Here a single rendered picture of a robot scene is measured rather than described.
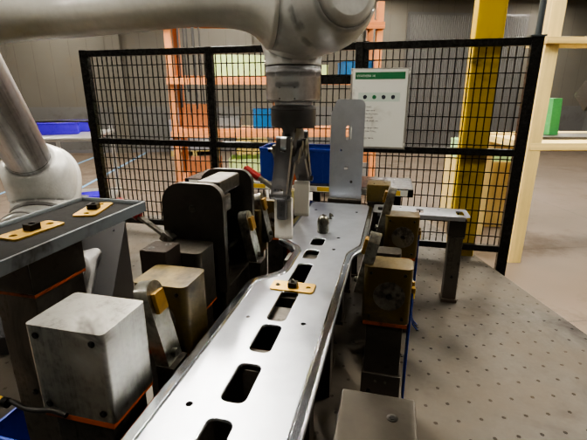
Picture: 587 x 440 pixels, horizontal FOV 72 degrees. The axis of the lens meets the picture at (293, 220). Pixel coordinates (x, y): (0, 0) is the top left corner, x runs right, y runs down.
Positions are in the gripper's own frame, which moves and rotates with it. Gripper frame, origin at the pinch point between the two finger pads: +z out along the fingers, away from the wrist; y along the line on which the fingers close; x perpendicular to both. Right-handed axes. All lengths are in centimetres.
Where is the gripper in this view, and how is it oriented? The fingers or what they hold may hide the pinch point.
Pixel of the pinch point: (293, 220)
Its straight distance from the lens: 73.2
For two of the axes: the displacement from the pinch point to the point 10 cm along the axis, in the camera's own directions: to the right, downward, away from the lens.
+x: 9.7, 0.7, -2.3
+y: -2.4, 2.9, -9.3
